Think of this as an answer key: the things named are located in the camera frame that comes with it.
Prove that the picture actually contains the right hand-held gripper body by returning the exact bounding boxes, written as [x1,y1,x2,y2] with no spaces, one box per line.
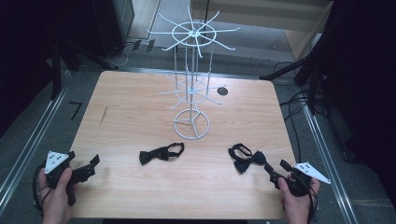
[269,161,332,198]

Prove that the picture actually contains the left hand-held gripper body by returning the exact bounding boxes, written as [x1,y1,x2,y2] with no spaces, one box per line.
[44,150,96,207]

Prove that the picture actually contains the black bow tie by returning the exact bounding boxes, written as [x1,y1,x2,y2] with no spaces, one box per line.
[138,142,185,166]
[228,143,268,175]

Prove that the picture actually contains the white wire display rack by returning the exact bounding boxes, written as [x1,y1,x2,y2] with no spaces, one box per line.
[146,6,241,141]

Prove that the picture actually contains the person's right hand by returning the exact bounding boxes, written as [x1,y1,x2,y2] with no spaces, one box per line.
[277,176,321,224]

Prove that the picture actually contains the person's left hand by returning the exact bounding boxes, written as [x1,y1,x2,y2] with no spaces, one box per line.
[37,167,74,224]

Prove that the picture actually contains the black metal stand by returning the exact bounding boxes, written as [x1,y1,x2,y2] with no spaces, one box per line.
[260,46,331,116]
[50,38,120,101]

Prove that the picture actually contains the dark curtain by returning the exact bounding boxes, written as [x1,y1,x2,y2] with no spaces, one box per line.
[0,0,94,138]
[323,0,396,200]

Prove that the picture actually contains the black cabinet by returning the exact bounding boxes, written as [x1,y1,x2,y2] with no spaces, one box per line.
[92,0,135,59]

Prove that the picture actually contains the light wooden furniture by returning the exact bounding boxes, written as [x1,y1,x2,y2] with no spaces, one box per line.
[190,0,334,62]

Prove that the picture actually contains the metal floor rail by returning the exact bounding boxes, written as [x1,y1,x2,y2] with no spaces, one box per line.
[0,69,72,208]
[302,104,359,224]

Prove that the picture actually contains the right hand-held gripper cable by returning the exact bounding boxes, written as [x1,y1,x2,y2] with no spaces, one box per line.
[306,186,319,224]

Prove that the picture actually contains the hand-held gripper cable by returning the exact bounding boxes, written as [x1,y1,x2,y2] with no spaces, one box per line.
[32,163,49,213]
[306,186,319,224]

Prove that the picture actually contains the left hand-held gripper cable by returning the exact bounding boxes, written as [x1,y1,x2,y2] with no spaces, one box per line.
[32,163,49,213]

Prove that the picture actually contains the black floor cables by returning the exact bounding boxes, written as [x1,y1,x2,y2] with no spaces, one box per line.
[274,60,328,157]

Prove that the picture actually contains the white floor cable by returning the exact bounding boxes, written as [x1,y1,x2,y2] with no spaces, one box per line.
[113,42,135,68]

